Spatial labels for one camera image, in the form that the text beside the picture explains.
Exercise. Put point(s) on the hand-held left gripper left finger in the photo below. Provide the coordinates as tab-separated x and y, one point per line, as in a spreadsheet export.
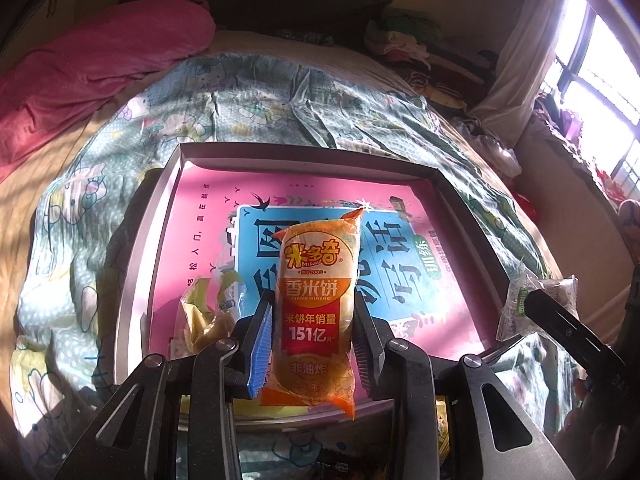
260	347

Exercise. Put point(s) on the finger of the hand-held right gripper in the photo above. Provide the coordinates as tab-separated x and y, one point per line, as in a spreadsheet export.
565	322

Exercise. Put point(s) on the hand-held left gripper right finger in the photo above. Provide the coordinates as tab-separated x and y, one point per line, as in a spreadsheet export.
363	352

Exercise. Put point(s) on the clear green label snack packet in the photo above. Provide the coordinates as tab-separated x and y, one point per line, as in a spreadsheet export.
515	310

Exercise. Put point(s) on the yellow green snack packet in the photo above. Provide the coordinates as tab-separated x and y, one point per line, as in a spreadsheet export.
207	320

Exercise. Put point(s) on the orange rice cracker packet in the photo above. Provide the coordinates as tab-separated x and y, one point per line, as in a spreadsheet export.
315	310

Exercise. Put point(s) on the pink cardboard box tray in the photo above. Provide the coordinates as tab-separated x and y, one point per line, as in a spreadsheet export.
150	240

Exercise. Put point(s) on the pink book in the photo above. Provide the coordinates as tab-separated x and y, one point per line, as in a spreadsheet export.
200	220

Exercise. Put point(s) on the window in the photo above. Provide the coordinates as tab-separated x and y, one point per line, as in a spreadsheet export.
600	75

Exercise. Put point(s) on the printed cartoon bed sheet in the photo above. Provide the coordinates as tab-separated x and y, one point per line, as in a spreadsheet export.
300	100

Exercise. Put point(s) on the cream curtain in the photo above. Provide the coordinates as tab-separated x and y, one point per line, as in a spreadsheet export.
525	60

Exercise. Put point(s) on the pile of clothes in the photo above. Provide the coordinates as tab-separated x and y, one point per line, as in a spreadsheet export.
425	55

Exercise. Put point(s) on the pink quilt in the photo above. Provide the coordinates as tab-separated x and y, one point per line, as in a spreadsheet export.
100	75

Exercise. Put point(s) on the dark headboard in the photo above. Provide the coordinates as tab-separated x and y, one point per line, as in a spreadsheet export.
260	10

